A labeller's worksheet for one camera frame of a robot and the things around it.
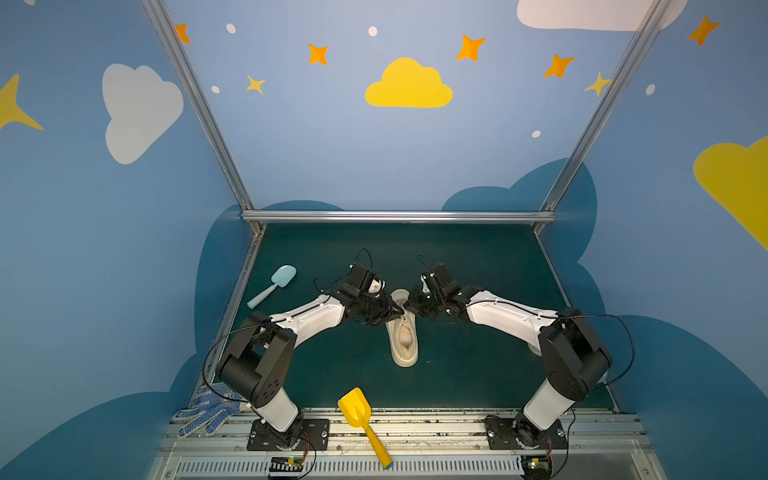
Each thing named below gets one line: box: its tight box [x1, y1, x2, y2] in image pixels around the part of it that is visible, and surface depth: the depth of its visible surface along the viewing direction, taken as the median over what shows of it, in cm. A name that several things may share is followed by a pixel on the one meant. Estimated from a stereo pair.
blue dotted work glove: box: [172, 382, 247, 438], surface depth 78 cm
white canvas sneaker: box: [386, 289, 419, 368], surface depth 88 cm
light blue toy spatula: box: [247, 265, 297, 309], surface depth 106 cm
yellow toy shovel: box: [337, 387, 393, 469], surface depth 80 cm
